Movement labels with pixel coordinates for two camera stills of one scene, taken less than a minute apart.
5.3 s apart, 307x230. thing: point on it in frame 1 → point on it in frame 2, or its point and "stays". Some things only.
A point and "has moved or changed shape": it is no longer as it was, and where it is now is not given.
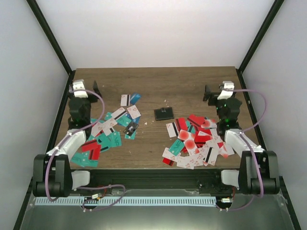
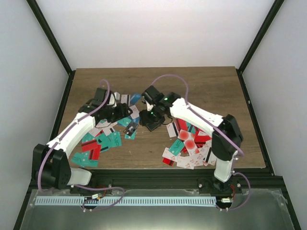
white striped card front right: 210,155 stays
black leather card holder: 164,113 has moved or changed shape
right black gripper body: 213,97 → 155,117
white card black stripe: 172,130 stays
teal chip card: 132,137 stays
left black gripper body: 95,98 → 112,115
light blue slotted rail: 124,201 stays
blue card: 135,98 stays
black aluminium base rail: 158,179 stays
